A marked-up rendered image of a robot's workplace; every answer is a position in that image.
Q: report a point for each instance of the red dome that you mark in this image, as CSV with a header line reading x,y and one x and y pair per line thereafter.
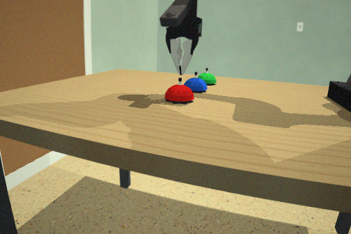
x,y
179,94

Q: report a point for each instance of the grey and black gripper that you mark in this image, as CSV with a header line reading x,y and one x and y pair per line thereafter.
x,y
190,29

